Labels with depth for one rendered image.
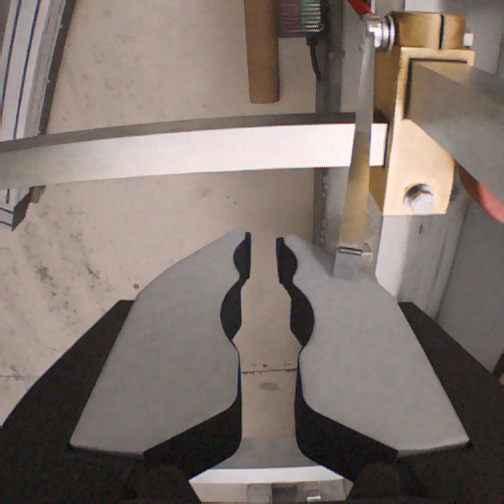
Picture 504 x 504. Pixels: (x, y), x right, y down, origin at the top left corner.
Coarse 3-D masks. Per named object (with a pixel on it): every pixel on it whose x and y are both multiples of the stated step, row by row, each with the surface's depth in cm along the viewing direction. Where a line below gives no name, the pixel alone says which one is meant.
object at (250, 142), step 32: (96, 128) 28; (128, 128) 27; (160, 128) 26; (192, 128) 26; (224, 128) 25; (256, 128) 25; (288, 128) 25; (320, 128) 25; (352, 128) 25; (384, 128) 25; (0, 160) 26; (32, 160) 26; (64, 160) 26; (96, 160) 26; (128, 160) 26; (160, 160) 26; (192, 160) 26; (224, 160) 26; (256, 160) 26; (288, 160) 26; (320, 160) 26
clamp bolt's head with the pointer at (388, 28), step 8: (352, 0) 28; (360, 0) 27; (360, 8) 26; (368, 8) 25; (384, 16) 22; (360, 24) 22; (384, 24) 22; (392, 24) 21; (360, 32) 23; (384, 32) 22; (392, 32) 22; (360, 40) 23; (384, 40) 22; (392, 40) 22; (384, 48) 23
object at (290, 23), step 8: (280, 0) 33; (288, 0) 33; (296, 0) 33; (280, 8) 34; (288, 8) 34; (296, 8) 34; (280, 16) 34; (288, 16) 34; (296, 16) 34; (288, 24) 35; (296, 24) 35; (288, 32) 35; (296, 32) 35
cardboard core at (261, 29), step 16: (256, 0) 84; (272, 0) 85; (256, 16) 87; (272, 16) 87; (256, 32) 89; (272, 32) 90; (256, 48) 91; (272, 48) 92; (256, 64) 94; (272, 64) 94; (256, 80) 96; (272, 80) 96; (256, 96) 98; (272, 96) 98
